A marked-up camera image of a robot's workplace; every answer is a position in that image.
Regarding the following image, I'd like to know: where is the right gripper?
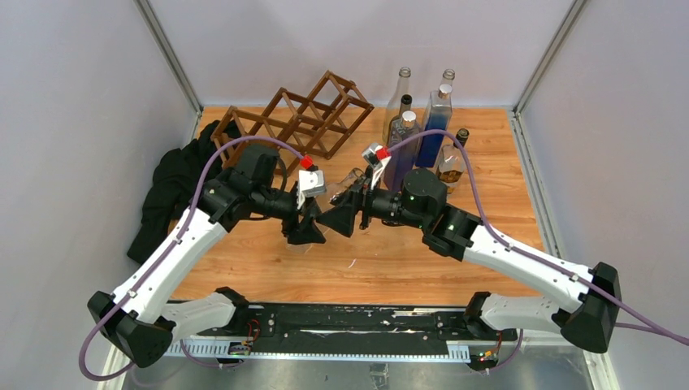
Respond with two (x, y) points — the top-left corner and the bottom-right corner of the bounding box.
(316, 166), (429, 238)

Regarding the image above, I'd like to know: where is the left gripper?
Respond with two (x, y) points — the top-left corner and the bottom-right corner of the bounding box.
(253, 185), (327, 244)

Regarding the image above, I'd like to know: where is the blue bottle with BLUE text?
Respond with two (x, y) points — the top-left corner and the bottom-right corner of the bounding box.
(383, 110), (421, 192)

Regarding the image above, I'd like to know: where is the brown wooden wine rack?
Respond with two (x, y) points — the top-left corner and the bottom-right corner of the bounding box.
(210, 71), (374, 159)

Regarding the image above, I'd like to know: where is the clear bottle with black label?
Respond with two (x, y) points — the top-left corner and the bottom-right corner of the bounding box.
(382, 67), (412, 145)

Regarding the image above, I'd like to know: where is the dark green wine bottle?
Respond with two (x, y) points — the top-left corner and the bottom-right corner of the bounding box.
(384, 94), (413, 144)

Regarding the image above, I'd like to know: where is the clear tall wine bottle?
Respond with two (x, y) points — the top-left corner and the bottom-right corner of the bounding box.
(440, 68), (456, 86)

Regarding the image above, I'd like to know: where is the small clear bottle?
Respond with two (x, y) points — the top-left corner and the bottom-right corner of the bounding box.
(286, 167), (364, 254)

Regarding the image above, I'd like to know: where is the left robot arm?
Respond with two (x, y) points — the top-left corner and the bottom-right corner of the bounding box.
(87, 144), (326, 368)

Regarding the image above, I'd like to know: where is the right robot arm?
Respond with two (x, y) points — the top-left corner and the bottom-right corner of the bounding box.
(317, 169), (622, 353)

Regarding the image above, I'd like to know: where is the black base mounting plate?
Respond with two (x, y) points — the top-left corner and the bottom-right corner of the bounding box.
(201, 302), (518, 356)

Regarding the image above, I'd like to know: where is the black cloth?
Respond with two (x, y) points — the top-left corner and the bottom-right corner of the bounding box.
(127, 120), (219, 264)

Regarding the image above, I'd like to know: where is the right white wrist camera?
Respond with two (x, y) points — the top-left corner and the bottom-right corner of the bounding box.
(362, 142), (391, 189)

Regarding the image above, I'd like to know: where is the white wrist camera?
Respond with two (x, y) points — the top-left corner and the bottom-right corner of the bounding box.
(298, 170), (327, 197)
(362, 142), (391, 189)

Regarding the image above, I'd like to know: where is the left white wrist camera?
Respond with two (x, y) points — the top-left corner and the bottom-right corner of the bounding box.
(298, 170), (327, 197)

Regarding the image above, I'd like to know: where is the aluminium slotted rail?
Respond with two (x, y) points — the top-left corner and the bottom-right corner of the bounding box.
(132, 340), (472, 362)

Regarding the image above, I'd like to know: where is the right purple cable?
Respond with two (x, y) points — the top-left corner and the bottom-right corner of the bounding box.
(375, 128), (689, 374)

